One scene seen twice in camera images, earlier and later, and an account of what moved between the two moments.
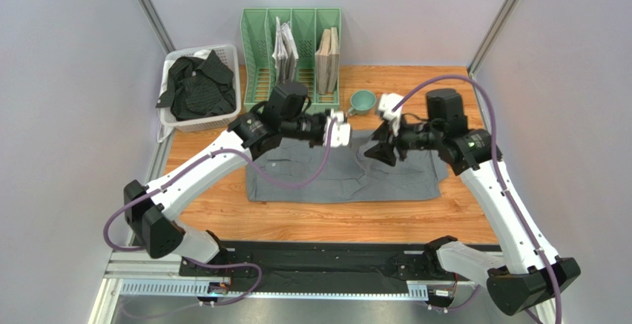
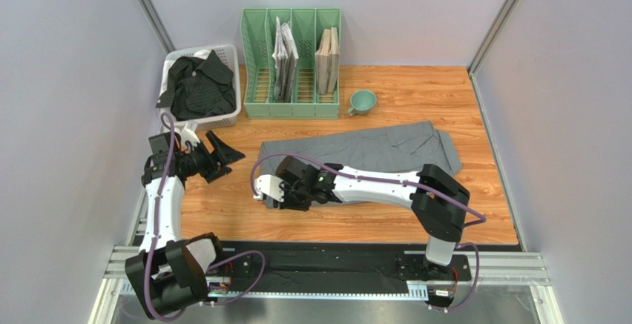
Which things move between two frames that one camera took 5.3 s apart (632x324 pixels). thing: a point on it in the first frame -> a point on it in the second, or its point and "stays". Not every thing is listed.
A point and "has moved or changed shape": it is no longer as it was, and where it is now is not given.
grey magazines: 285,55 stays
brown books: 327,61 stays
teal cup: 361,101 stays
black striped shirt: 199,89 stays
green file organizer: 305,28 stays
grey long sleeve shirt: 351,174 has moved or changed shape
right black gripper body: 393,140 -> 285,197
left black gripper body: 305,127 -> 197,161
